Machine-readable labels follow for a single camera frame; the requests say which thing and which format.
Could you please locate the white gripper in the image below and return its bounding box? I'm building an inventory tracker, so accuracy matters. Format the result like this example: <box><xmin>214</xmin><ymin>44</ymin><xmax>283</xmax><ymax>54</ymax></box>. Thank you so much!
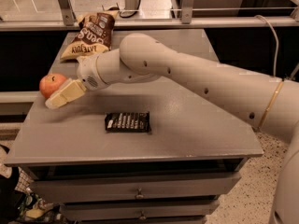
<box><xmin>45</xmin><ymin>55</ymin><xmax>107</xmax><ymax>109</ymax></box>

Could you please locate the red orange apple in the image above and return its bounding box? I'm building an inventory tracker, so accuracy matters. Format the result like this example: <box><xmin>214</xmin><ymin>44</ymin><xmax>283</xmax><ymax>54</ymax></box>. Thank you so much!
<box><xmin>39</xmin><ymin>73</ymin><xmax>66</xmax><ymax>99</ymax></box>

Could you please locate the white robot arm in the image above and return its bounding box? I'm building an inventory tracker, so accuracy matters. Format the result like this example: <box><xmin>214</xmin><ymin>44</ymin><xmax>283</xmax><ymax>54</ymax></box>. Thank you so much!
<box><xmin>46</xmin><ymin>33</ymin><xmax>299</xmax><ymax>224</ymax></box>

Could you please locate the brown yellow chip bag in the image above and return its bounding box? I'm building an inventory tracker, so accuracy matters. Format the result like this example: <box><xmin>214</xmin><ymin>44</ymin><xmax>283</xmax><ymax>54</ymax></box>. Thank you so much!
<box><xmin>61</xmin><ymin>10</ymin><xmax>119</xmax><ymax>60</ymax></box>

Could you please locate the dark wrapped candy bar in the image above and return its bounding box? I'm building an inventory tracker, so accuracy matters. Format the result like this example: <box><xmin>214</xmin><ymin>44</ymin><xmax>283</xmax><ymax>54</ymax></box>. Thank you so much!
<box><xmin>105</xmin><ymin>112</ymin><xmax>150</xmax><ymax>133</ymax></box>

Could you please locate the grey drawer cabinet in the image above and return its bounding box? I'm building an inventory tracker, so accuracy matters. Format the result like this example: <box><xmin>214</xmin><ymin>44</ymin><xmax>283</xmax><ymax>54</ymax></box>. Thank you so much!
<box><xmin>4</xmin><ymin>29</ymin><xmax>264</xmax><ymax>224</ymax></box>

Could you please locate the cluttered bin of items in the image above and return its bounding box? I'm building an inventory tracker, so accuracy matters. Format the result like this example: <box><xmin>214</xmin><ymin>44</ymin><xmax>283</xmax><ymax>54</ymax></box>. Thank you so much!
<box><xmin>0</xmin><ymin>144</ymin><xmax>68</xmax><ymax>224</ymax></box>

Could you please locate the upper grey drawer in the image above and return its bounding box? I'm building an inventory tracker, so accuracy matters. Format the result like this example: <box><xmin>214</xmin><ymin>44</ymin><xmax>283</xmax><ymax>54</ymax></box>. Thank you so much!
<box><xmin>30</xmin><ymin>172</ymin><xmax>241</xmax><ymax>203</ymax></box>

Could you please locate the grey drawer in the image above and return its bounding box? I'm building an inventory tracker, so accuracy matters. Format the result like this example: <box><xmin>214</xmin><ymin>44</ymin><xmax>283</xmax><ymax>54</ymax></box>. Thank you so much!
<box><xmin>61</xmin><ymin>200</ymin><xmax>220</xmax><ymax>221</ymax></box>
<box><xmin>30</xmin><ymin>172</ymin><xmax>241</xmax><ymax>203</ymax></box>

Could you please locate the lower grey drawer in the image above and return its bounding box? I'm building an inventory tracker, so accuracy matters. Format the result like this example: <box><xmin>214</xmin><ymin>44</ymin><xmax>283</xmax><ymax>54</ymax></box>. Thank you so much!
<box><xmin>61</xmin><ymin>200</ymin><xmax>220</xmax><ymax>221</ymax></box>

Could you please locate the metal railing frame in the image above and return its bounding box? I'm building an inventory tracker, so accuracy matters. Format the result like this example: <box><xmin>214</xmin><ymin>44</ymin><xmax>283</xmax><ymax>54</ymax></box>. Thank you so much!
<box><xmin>0</xmin><ymin>0</ymin><xmax>299</xmax><ymax>31</ymax></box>

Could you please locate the white cable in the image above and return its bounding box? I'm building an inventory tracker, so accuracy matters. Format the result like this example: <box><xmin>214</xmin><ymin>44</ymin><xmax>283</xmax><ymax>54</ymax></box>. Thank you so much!
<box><xmin>254</xmin><ymin>14</ymin><xmax>280</xmax><ymax>77</ymax></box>

